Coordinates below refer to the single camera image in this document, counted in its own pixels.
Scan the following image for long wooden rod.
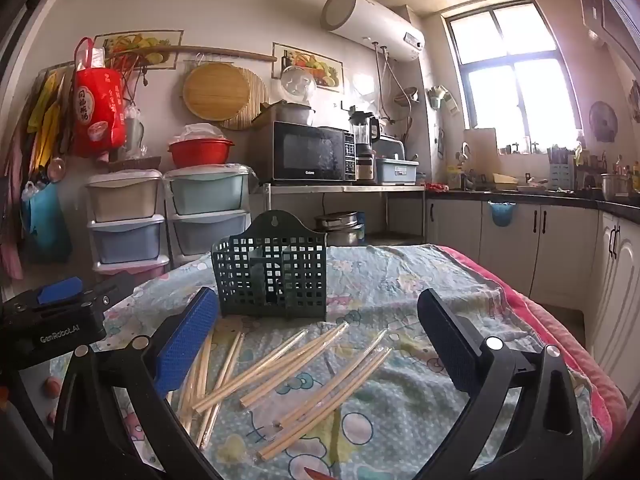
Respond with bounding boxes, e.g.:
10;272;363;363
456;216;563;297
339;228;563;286
107;44;278;64

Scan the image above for dark green plastic utensil basket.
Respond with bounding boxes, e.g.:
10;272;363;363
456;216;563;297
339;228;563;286
211;208;328;321

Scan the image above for group of bamboo chopsticks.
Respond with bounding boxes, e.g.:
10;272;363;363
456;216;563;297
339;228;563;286
177;322;395;462

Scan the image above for blue bag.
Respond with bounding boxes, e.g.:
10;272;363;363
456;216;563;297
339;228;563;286
20;181;72;264

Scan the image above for wooden cutting board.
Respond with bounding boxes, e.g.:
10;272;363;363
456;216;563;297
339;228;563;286
462;128;499;162

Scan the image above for white cylindrical water heater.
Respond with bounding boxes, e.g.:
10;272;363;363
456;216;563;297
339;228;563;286
320;0;426;62

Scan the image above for wicker basket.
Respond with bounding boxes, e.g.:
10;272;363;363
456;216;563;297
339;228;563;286
107;155;162;174

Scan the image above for person's left hand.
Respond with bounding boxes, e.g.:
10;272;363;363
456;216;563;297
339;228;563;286
44;376;63;426

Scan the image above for pink hanging cloth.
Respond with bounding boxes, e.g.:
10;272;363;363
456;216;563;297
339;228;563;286
0;149;25;281

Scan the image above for brown wall cabinet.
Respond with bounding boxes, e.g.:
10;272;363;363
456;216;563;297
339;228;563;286
570;0;640;58

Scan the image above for green wall rack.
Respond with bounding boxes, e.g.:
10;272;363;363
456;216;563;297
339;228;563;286
427;84;459;114

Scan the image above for white plastic bag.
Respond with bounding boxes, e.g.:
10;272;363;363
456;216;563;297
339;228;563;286
179;123;224;142

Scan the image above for blue hanging bin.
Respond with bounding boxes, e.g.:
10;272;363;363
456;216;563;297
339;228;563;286
487;201;516;228

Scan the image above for black blender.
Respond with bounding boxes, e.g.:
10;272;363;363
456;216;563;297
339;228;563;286
348;111;381;182

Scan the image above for clear plastic lid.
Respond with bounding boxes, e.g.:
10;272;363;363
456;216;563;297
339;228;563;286
280;65;317;106

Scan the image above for stainless steel shelf table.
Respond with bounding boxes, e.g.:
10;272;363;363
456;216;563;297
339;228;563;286
262;182;427;247

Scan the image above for white kitchen cabinets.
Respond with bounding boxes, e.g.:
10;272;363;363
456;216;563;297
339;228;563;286
425;195;640;403

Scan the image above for red plastic basin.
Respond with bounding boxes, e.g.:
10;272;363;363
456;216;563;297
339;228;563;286
167;137;235;169

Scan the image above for cardboard box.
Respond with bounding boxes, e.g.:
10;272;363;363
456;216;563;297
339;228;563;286
251;101;282;129

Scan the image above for kitchen window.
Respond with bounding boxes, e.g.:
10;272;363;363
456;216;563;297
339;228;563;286
442;0;585;132

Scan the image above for blue grey dish container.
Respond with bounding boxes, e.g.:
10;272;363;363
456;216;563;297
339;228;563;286
375;157;419;185

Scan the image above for grey countertop appliance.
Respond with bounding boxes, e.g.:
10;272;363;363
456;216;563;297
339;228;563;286
372;138;406;161

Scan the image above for yellow hanging clothes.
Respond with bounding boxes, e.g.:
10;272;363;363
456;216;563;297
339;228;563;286
26;71;67;157

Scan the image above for pink red blanket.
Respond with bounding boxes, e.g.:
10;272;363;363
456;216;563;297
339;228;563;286
442;245;628;443

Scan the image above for red shopping bag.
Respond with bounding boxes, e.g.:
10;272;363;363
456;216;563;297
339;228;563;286
72;36;127;150

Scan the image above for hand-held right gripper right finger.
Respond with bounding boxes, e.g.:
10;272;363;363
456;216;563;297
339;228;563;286
415;289;585;480

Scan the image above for fruit wall poster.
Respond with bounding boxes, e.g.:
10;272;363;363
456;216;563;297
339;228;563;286
94;30;183;70
271;42;345;94

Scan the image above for grey plastic jug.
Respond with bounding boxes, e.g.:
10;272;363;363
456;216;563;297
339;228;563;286
121;114;144;155

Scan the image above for black microwave oven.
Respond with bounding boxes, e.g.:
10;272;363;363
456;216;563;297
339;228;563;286
271;120;357;184

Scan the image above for round bamboo board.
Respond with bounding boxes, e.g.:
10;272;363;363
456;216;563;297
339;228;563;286
182;62;251;122

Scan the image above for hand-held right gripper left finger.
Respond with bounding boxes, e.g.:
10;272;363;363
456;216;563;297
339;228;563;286
52;287;223;480

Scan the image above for plastic drawer tower green top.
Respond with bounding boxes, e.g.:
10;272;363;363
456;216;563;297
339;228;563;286
164;163;252;262

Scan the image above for grey cooking pot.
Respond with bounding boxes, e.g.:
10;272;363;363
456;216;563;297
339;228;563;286
275;101;317;127

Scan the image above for small wall fan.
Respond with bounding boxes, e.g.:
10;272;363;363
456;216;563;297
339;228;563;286
588;100;620;144

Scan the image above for round bamboo mat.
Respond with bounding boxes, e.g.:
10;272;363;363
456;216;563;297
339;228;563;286
220;67;270;132

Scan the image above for steel pot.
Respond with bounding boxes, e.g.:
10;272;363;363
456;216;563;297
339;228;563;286
600;173;629;202

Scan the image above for plastic drawer tower beige top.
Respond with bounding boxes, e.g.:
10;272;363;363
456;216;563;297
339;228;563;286
85;168;172;281

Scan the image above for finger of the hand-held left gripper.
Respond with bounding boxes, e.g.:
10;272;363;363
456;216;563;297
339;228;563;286
80;277;138;313
36;276;84;307

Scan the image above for cartoon print light blue cloth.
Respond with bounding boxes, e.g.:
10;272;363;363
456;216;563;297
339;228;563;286
102;244;608;480

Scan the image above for blue grey knife holder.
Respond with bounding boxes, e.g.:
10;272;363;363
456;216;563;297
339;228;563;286
549;145;574;190

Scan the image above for stacked steel pots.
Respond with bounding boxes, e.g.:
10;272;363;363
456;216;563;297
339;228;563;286
314;211;367;246

